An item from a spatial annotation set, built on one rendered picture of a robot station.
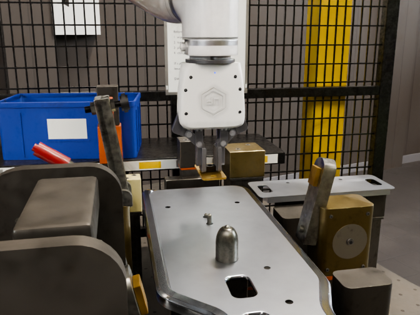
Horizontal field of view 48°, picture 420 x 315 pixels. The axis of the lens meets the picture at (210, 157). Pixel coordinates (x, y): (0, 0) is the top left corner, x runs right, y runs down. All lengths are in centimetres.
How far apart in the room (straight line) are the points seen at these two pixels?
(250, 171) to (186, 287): 47
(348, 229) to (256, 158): 33
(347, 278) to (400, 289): 61
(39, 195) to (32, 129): 74
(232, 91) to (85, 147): 48
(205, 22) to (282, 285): 37
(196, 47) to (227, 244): 28
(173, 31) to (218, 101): 58
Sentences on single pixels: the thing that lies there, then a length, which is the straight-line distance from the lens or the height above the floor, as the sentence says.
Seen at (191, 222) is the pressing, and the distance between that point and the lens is 79.
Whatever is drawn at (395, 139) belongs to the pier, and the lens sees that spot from 495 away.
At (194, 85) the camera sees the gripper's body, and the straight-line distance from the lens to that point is 70.
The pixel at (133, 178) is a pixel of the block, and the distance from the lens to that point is 82.
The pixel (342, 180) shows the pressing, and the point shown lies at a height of 100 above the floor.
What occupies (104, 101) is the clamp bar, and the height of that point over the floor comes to 121.
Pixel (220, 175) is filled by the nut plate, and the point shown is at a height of 109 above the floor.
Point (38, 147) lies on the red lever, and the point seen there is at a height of 114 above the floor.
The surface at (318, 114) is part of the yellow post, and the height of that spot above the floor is 107.
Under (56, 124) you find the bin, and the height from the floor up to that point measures 111.
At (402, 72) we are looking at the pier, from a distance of 486.
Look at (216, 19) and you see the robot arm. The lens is 68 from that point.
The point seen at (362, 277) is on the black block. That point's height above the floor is 99.
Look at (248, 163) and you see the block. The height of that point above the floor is 103.
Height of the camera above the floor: 131
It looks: 15 degrees down
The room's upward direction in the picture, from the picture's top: straight up
